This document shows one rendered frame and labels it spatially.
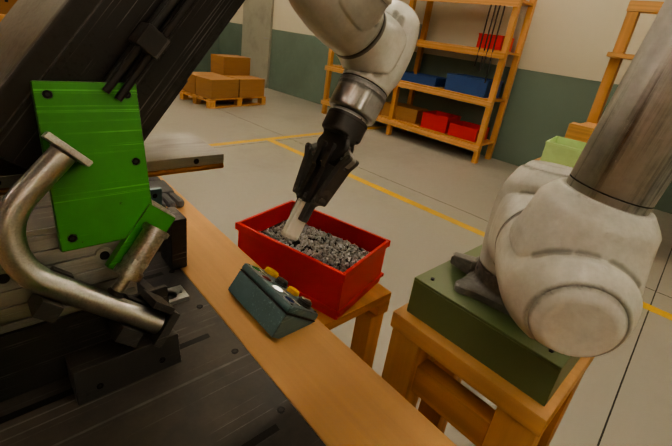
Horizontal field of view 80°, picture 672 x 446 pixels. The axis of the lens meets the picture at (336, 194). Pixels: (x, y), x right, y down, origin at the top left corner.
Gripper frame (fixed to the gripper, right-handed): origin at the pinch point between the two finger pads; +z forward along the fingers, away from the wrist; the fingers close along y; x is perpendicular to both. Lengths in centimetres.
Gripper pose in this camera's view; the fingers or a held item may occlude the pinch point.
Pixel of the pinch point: (297, 219)
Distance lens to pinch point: 69.9
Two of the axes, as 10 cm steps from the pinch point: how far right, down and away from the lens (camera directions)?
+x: -6.5, -3.6, -6.7
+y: -6.2, -2.7, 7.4
